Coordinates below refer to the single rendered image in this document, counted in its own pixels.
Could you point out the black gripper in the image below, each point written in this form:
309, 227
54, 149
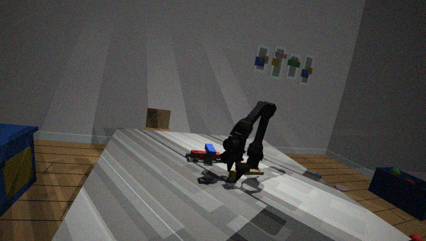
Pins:
241, 168

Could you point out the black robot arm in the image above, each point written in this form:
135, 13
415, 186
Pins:
244, 127

